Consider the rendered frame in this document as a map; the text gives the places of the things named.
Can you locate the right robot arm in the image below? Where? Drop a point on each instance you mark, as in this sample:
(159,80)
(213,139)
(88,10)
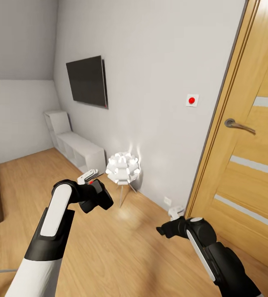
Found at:
(223,265)

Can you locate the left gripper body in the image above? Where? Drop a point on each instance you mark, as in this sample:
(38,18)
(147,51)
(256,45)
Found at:
(94,188)

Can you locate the digital camera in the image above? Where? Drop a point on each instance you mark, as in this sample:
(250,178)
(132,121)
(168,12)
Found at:
(103,199)

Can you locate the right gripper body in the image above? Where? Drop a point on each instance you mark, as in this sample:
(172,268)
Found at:
(171,228)

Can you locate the electric switch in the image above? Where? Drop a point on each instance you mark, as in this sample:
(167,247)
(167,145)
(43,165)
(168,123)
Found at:
(192,100)

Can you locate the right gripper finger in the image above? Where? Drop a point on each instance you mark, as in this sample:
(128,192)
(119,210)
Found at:
(160,230)

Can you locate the wall mounted tv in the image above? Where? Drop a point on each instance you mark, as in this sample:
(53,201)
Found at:
(87,80)

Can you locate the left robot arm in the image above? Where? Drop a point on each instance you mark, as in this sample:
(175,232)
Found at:
(38,273)

